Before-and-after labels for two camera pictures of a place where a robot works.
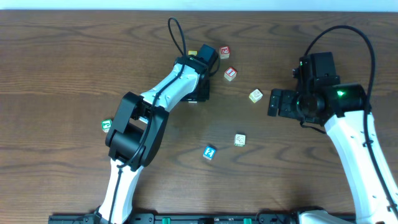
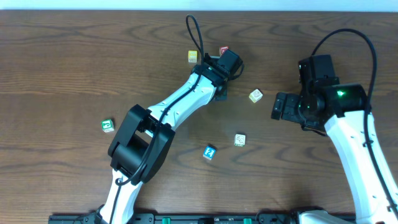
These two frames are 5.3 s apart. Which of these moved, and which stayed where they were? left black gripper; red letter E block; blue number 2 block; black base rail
Moved: left black gripper
Stayed: red letter E block; black base rail; blue number 2 block
